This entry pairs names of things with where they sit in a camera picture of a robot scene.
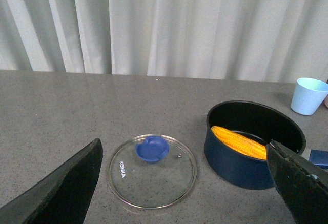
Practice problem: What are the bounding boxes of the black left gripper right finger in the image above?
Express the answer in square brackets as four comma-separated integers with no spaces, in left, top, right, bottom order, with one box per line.
[266,140,327,223]

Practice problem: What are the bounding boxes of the dark blue saucepan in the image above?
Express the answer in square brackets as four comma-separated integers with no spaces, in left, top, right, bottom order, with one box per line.
[204,100,328,191]

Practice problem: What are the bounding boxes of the light blue plastic cup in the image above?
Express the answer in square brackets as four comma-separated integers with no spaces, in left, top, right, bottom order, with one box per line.
[291,77,327,115]

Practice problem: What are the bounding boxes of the yellow corn cob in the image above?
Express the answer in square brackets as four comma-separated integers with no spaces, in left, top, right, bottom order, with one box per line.
[211,126,267,160]

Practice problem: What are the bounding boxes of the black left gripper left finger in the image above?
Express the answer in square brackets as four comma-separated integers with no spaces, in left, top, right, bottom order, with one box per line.
[1,138,103,223]

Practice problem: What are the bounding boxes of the glass lid with blue knob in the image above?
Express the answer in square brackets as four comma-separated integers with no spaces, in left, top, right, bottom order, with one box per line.
[108,134,197,209]

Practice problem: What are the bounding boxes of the white curtain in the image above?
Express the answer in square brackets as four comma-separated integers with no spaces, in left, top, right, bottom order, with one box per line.
[1,0,327,83]

